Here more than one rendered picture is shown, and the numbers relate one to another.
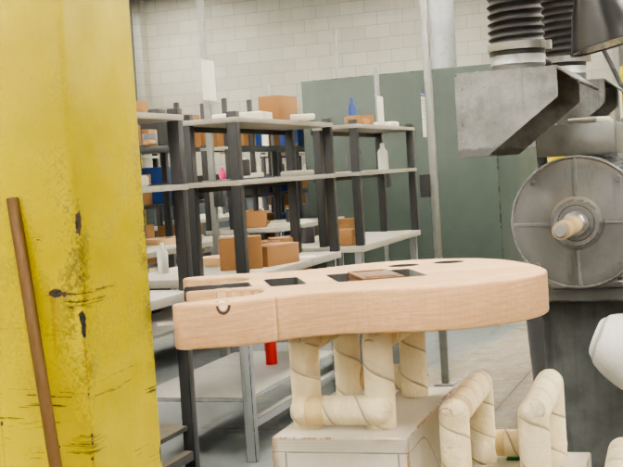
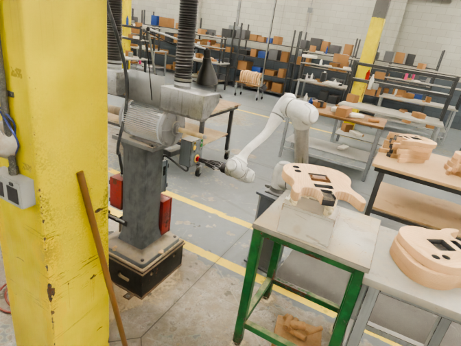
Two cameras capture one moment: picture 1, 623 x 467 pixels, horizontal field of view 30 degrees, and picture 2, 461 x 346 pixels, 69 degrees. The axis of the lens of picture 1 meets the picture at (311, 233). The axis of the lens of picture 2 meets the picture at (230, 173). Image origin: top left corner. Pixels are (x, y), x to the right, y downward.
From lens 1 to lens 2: 2.28 m
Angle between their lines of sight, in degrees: 84
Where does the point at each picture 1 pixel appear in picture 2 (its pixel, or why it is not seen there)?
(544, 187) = (170, 119)
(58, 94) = (105, 112)
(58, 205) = (101, 168)
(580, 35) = (210, 81)
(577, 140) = not seen: hidden behind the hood
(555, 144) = not seen: hidden behind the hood
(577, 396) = (150, 174)
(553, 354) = (146, 164)
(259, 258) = not seen: outside the picture
